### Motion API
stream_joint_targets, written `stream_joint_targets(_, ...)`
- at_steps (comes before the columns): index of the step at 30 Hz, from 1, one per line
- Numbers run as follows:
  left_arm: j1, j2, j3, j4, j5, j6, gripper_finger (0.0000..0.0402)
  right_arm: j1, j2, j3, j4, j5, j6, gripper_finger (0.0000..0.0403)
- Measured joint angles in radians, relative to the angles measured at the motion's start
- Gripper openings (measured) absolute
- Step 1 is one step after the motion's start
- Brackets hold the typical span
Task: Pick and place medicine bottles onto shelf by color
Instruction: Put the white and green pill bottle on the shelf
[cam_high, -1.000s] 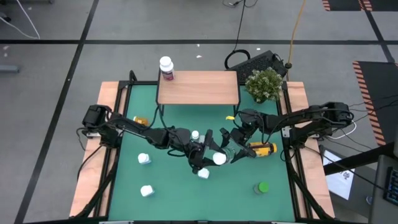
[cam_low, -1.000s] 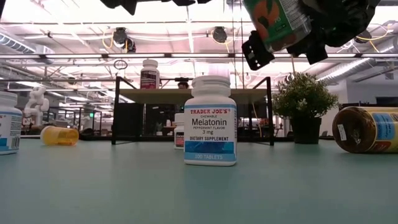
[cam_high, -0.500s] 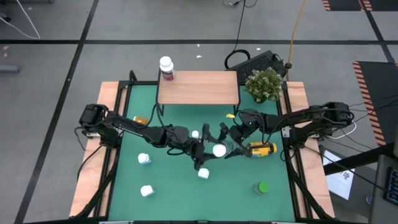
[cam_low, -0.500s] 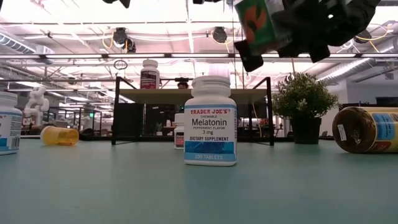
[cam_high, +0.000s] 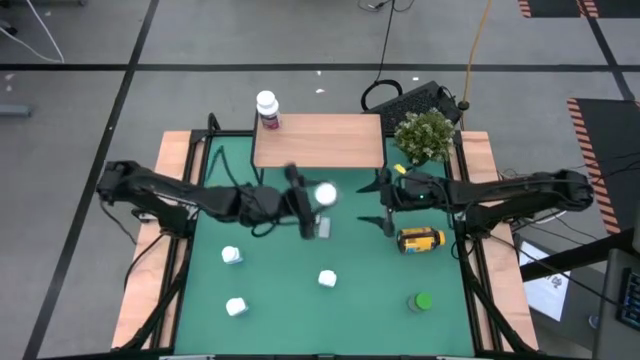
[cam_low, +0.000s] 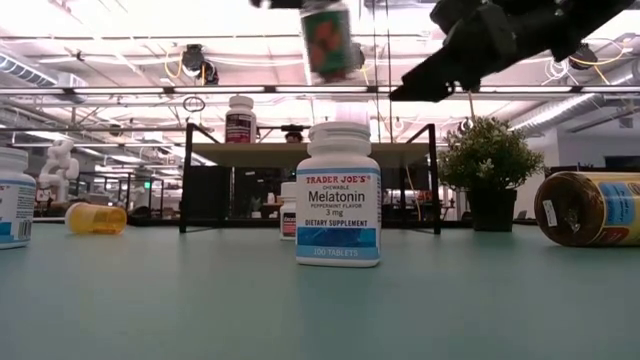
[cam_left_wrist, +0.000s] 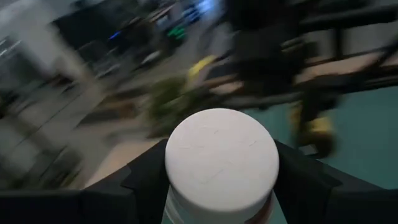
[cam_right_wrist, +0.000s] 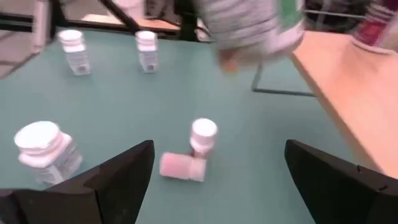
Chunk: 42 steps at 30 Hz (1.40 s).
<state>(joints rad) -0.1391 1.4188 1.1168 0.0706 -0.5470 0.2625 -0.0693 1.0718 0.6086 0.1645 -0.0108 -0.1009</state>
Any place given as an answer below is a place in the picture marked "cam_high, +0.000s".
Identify black computer keyboard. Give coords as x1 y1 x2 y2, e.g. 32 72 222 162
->
363 80 464 135

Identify wooden table side board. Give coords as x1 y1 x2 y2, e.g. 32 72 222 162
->
459 130 540 351
110 130 206 350

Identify white cable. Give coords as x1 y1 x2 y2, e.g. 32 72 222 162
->
0 0 66 64

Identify black looped cable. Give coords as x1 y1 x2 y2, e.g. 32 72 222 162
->
360 0 404 112

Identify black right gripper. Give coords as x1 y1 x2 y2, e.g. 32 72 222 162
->
355 168 451 239

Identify amber fish oil bottle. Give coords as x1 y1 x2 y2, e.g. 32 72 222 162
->
396 226 447 256

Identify white medicine bottle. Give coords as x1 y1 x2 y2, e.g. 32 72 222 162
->
224 296 250 318

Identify green plant in black pot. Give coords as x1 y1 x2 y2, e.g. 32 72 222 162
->
393 108 457 166

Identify white screen monitor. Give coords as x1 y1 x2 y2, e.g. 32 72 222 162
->
517 238 572 323

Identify yellow cable with black plug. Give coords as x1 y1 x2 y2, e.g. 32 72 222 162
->
458 0 495 112

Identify white bottle maroon label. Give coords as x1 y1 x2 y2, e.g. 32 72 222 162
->
255 89 282 131

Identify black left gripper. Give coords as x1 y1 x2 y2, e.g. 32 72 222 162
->
237 163 319 241

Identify black metal table frame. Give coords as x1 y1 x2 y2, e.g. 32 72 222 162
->
119 112 541 360

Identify white capped bottle green label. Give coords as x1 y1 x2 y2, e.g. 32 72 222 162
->
313 182 339 207

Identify black mat hazard stripe edge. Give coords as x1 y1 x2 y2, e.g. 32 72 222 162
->
517 0 640 19
567 98 640 236

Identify white bottle blue barcode label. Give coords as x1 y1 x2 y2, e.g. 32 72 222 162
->
221 245 245 266

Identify wooden shelf black metal legs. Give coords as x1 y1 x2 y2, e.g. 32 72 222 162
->
249 112 389 186

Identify black diagonal beam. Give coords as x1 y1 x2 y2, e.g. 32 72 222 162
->
519 227 640 282

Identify green capped medicine bottle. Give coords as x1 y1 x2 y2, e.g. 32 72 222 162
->
406 291 434 314

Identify grey floor block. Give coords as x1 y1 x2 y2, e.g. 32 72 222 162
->
0 103 34 119

